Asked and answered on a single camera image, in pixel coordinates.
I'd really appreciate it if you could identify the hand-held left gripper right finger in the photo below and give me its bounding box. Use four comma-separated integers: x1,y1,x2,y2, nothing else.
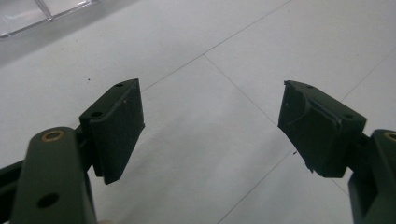
277,79,368,179

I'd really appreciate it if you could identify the clear plastic compartment box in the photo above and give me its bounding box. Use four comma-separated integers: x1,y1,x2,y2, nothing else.
0,0,101,40

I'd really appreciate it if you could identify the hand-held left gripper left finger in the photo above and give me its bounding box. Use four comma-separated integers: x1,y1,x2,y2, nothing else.
78,77,146,186

